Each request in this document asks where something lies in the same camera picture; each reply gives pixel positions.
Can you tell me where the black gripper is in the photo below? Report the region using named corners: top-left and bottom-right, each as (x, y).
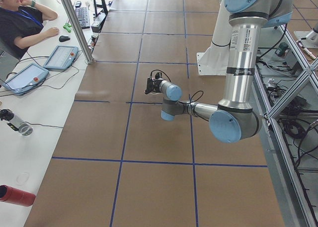
top-left (145, 77), bottom-right (163, 94)

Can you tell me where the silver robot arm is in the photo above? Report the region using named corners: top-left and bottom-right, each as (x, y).
top-left (145, 0), bottom-right (293, 143)

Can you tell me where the brown paper table cover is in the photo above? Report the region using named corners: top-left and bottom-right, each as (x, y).
top-left (25, 0), bottom-right (284, 227)

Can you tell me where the far teach pendant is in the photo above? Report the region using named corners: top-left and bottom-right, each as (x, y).
top-left (43, 45), bottom-right (79, 71)

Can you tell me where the teach pendant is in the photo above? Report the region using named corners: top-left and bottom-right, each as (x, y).
top-left (43, 45), bottom-right (79, 71)
top-left (3, 63), bottom-right (49, 95)

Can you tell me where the black keyboard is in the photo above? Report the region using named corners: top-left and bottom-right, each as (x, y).
top-left (75, 7), bottom-right (90, 29)

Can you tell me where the black computer mouse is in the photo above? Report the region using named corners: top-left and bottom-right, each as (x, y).
top-left (59, 35), bottom-right (71, 42)

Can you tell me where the green plastic tool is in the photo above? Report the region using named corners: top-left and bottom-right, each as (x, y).
top-left (63, 23), bottom-right (72, 33)

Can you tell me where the near teach pendant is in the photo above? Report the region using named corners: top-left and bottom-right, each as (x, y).
top-left (3, 63), bottom-right (49, 95)

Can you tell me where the seated person black shirt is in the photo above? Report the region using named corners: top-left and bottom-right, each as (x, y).
top-left (0, 0), bottom-right (60, 59)

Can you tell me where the clear water bottle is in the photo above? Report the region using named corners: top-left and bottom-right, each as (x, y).
top-left (0, 109), bottom-right (33, 136)

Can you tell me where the red bottle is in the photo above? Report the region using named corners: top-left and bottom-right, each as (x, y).
top-left (0, 185), bottom-right (36, 207)

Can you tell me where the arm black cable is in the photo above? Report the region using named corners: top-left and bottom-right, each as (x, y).
top-left (150, 69), bottom-right (206, 111)

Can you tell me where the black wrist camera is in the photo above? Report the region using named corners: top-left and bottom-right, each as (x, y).
top-left (155, 72), bottom-right (163, 80)

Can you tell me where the white camera pedestal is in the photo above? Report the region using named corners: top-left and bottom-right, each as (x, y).
top-left (197, 0), bottom-right (232, 76)

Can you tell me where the aluminium frame post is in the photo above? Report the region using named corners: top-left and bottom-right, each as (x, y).
top-left (61, 0), bottom-right (93, 64)

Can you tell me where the aluminium side frame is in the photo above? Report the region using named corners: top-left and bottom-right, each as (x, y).
top-left (253, 19), bottom-right (318, 227)

